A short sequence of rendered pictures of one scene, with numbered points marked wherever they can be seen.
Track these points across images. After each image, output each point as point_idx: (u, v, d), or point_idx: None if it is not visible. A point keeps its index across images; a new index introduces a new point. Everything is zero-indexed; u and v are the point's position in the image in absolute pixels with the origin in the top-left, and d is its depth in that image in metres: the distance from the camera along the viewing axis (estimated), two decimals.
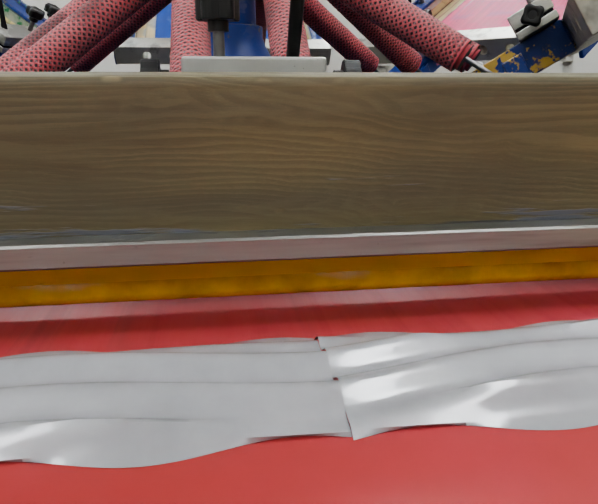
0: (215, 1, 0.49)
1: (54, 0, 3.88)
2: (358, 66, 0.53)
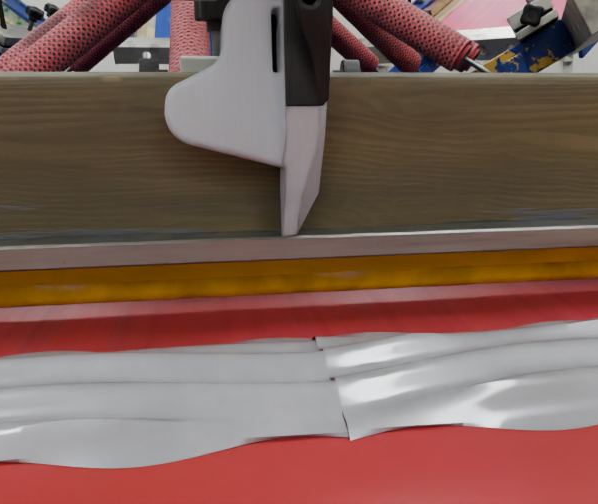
0: (214, 1, 0.48)
1: (54, 0, 3.88)
2: (357, 66, 0.53)
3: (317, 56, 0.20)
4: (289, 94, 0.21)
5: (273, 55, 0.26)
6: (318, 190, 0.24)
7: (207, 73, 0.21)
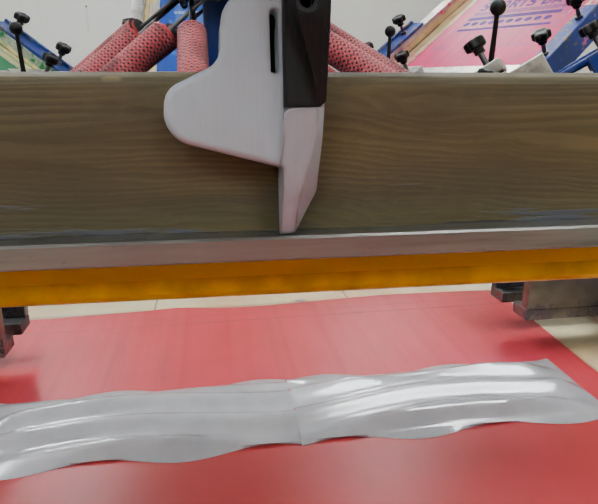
0: None
1: (55, 16, 4.00)
2: None
3: (315, 58, 0.20)
4: (287, 96, 0.21)
5: (272, 54, 0.26)
6: (316, 189, 0.24)
7: (206, 74, 0.21)
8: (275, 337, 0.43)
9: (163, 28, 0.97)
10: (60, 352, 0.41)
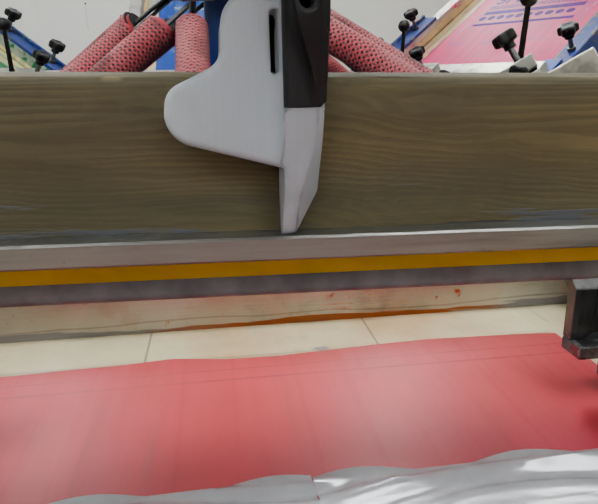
0: None
1: (54, 14, 3.92)
2: None
3: (315, 58, 0.20)
4: (287, 96, 0.21)
5: (272, 54, 0.26)
6: (316, 189, 0.24)
7: (206, 75, 0.21)
8: (294, 405, 0.35)
9: (160, 22, 0.88)
10: (22, 429, 0.32)
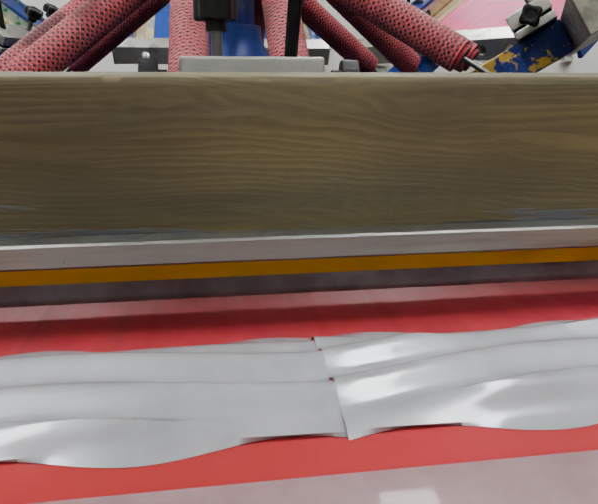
0: (213, 1, 0.49)
1: (53, 0, 3.87)
2: (356, 66, 0.53)
3: None
4: None
5: None
6: None
7: None
8: None
9: None
10: None
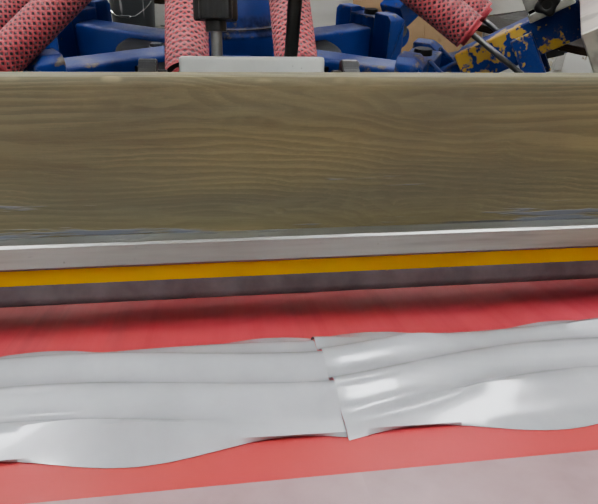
0: (213, 1, 0.48)
1: None
2: (356, 66, 0.53)
3: None
4: None
5: None
6: None
7: None
8: None
9: None
10: None
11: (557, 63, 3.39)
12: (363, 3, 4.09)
